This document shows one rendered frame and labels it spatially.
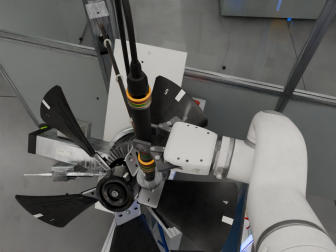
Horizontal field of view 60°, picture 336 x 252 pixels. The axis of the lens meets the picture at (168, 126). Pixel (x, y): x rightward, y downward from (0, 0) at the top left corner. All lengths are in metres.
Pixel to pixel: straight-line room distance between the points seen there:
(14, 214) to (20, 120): 0.83
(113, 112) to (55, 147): 0.24
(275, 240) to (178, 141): 0.31
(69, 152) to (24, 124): 1.67
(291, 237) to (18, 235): 2.10
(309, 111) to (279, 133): 1.07
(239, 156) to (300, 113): 1.03
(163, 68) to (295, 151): 0.64
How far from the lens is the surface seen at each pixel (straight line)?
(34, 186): 2.41
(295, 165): 0.49
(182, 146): 0.59
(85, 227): 2.18
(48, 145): 1.14
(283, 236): 0.36
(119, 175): 0.86
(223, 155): 0.58
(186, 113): 0.78
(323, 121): 1.64
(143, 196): 0.91
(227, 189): 0.93
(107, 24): 1.12
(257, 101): 1.54
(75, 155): 1.09
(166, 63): 1.03
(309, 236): 0.36
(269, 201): 0.43
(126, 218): 0.98
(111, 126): 1.13
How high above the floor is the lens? 2.04
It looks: 56 degrees down
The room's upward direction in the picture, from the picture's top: straight up
